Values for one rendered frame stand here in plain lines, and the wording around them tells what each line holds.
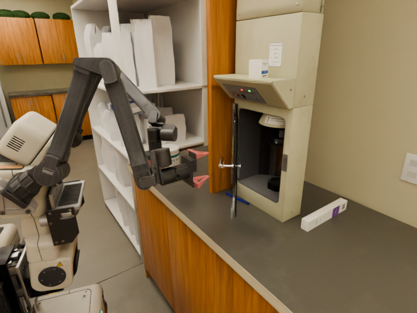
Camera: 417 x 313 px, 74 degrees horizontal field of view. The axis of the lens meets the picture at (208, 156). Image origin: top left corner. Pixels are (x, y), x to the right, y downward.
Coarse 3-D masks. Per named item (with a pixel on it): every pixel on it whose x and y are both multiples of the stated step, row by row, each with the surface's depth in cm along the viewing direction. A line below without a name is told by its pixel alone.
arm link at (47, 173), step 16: (80, 64) 84; (96, 64) 85; (112, 64) 86; (80, 80) 86; (80, 96) 87; (64, 112) 87; (80, 112) 89; (64, 128) 87; (64, 144) 88; (48, 160) 86; (64, 160) 89; (48, 176) 86
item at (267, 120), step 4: (264, 116) 112; (268, 116) 110; (272, 116) 108; (276, 116) 108; (260, 120) 114; (264, 120) 111; (268, 120) 109; (272, 120) 108; (276, 120) 107; (280, 120) 107; (284, 120) 107; (264, 124) 111; (268, 124) 109; (272, 124) 108; (276, 124) 107; (280, 124) 107; (284, 124) 107
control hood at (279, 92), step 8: (216, 80) 111; (224, 80) 106; (232, 80) 102; (240, 80) 98; (248, 80) 95; (256, 80) 92; (264, 80) 89; (272, 80) 88; (280, 80) 88; (288, 80) 90; (224, 88) 114; (256, 88) 95; (264, 88) 92; (272, 88) 88; (280, 88) 89; (288, 88) 91; (232, 96) 116; (264, 96) 97; (272, 96) 93; (280, 96) 90; (288, 96) 92; (272, 104) 99; (280, 104) 95; (288, 104) 93
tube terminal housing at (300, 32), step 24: (240, 24) 108; (264, 24) 98; (288, 24) 90; (312, 24) 89; (240, 48) 111; (264, 48) 100; (288, 48) 92; (312, 48) 92; (240, 72) 114; (288, 72) 94; (312, 72) 96; (312, 96) 100; (288, 120) 99; (288, 144) 101; (288, 168) 104; (240, 192) 132; (288, 192) 108; (288, 216) 113
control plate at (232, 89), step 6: (228, 84) 107; (228, 90) 112; (234, 90) 109; (240, 90) 105; (246, 90) 102; (252, 90) 99; (234, 96) 114; (240, 96) 110; (246, 96) 106; (258, 96) 100; (264, 102) 101
